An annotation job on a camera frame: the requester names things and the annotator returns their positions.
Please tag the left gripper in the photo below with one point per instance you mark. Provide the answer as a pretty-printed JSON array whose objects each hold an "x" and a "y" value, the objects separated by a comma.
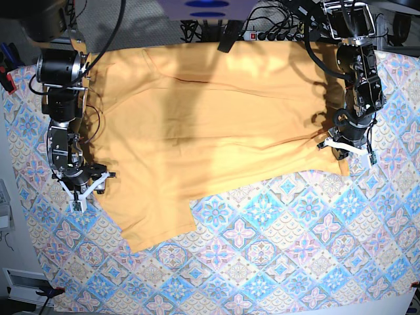
[{"x": 355, "y": 134}]

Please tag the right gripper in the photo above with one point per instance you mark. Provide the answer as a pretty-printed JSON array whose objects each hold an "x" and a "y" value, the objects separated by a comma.
[{"x": 80, "y": 179}]

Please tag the yellow T-shirt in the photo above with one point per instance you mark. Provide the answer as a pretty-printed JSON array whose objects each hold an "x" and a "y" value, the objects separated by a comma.
[{"x": 183, "y": 122}]

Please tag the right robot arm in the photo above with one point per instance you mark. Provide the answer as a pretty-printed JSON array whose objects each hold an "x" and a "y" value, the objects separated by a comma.
[{"x": 62, "y": 70}]

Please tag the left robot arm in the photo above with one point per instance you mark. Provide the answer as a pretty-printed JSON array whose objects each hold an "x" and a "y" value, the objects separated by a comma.
[{"x": 351, "y": 24}]

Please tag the patterned blue tile tablecloth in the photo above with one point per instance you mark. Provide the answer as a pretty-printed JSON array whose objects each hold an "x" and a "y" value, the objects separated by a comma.
[{"x": 298, "y": 242}]

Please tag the white box at left edge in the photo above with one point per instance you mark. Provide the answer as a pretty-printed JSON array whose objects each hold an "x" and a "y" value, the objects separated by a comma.
[{"x": 7, "y": 222}]

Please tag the orange black clamp lower left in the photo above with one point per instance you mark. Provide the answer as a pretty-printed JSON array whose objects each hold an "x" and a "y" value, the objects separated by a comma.
[{"x": 49, "y": 292}]

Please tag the orange black clamp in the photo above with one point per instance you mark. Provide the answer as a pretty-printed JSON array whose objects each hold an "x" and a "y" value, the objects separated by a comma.
[
  {"x": 49, "y": 292},
  {"x": 10, "y": 60}
]

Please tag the white power strip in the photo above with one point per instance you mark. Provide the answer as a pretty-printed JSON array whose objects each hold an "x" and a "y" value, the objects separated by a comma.
[{"x": 271, "y": 36}]

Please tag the orange black clamp upper left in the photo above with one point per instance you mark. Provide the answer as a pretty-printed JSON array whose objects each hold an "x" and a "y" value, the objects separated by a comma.
[{"x": 10, "y": 60}]

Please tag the black clamp at table top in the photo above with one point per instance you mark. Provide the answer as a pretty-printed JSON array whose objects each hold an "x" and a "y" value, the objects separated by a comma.
[{"x": 231, "y": 33}]

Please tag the white wrist camera bracket right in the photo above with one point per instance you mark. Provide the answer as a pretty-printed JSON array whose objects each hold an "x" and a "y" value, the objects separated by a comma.
[{"x": 78, "y": 202}]

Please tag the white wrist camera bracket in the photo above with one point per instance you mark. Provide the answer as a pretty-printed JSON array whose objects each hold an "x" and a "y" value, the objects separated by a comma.
[
  {"x": 367, "y": 157},
  {"x": 78, "y": 202}
]

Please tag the white wrist camera bracket left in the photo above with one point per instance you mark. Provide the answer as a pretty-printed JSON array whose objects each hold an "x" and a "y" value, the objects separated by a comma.
[{"x": 367, "y": 157}]

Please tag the white rail lower left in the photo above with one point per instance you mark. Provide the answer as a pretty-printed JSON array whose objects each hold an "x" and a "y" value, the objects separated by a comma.
[{"x": 24, "y": 285}]

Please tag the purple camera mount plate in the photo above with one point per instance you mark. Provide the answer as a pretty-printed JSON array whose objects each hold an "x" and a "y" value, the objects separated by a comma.
[{"x": 207, "y": 9}]

